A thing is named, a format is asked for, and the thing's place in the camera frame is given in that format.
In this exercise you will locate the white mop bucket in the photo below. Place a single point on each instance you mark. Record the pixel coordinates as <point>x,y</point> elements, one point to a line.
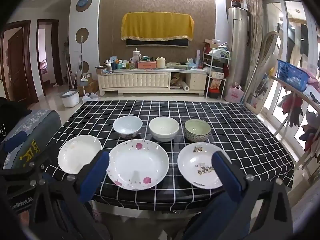
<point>70,100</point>

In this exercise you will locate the red hanging garment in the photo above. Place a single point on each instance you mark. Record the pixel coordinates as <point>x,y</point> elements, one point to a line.
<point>291,107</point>

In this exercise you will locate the black checked tablecloth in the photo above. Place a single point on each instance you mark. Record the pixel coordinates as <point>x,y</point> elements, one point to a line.
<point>225,120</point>

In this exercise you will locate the cream oval standing mirror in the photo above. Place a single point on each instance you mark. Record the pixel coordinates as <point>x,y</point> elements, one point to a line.
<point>257,105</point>

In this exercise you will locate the round brown wall decor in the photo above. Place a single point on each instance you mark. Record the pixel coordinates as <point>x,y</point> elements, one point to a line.
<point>86,67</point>
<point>85,36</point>

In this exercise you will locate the cream TV cabinet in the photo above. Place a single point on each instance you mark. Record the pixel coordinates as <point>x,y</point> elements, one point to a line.
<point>140,80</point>

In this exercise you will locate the cream bowl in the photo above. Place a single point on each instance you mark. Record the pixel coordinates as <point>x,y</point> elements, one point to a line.
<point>163,127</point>

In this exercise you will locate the brown wooden door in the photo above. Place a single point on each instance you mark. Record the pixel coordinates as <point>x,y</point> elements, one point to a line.
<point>17,67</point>

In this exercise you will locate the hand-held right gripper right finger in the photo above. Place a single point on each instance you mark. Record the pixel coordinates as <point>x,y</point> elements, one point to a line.
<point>225,175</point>

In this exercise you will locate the white paper roll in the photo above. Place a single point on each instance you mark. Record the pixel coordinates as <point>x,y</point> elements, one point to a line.
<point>185,86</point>

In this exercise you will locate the green patterned bowl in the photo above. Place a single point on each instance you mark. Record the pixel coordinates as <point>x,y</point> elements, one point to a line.
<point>197,128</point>

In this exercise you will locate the blue plastic basket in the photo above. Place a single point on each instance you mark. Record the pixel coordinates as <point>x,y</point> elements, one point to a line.
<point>291,75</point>

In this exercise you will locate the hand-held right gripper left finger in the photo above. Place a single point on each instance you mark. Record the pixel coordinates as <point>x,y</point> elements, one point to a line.
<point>93,177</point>

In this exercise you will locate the round blue wall decor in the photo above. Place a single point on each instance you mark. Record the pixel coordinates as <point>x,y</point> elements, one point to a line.
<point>83,3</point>

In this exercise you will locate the yellow cloth cover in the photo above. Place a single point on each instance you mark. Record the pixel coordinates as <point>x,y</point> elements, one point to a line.
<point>157,26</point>

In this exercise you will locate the cream lidded jar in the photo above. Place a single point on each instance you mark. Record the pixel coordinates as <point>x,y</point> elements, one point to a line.
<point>161,63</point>

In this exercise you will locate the black television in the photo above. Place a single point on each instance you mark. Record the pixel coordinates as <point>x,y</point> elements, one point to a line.
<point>175,43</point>

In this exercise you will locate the white plate cartoon print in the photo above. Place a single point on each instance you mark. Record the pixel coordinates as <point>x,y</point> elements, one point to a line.
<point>195,162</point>

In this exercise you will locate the grey chair cover yellow logo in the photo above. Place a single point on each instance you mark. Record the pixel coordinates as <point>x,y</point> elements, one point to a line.
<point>42,130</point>

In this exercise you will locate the silver standing air conditioner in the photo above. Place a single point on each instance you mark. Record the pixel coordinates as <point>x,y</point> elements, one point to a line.
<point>237,55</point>

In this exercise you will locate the pink storage box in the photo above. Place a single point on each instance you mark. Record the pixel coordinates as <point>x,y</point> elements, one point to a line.
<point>147,65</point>

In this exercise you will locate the pink bag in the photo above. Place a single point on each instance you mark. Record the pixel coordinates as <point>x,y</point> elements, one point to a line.
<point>233,95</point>

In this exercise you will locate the black garment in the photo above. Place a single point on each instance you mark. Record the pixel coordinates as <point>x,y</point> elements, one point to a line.
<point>12,110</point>

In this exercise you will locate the plain white plate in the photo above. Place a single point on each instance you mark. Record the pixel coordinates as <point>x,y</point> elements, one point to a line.
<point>75,152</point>

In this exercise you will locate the white flat mop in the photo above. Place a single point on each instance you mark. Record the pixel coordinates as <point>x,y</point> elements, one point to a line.
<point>83,78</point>

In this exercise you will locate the patterned beige curtain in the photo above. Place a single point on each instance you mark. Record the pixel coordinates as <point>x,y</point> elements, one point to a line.
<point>255,30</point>

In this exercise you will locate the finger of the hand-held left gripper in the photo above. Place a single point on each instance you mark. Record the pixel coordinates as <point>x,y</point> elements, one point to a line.
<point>15,142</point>
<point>37,163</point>

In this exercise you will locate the white bowl floral print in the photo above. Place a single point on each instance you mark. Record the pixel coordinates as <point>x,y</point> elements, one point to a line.
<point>127,126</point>

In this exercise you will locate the cardboard box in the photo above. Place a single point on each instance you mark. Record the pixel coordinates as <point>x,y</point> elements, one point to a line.
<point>92,85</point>

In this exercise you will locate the white tumbler with straw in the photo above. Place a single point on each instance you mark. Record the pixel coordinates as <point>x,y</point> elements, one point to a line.
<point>136,55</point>

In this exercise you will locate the light blue small basket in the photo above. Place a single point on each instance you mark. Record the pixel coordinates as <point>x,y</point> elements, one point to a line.
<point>191,63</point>

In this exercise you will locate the white plate pink petals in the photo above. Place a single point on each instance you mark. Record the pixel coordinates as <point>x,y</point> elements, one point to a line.
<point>137,160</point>

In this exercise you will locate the white drying rack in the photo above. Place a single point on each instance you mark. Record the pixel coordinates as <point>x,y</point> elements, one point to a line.
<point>283,125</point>

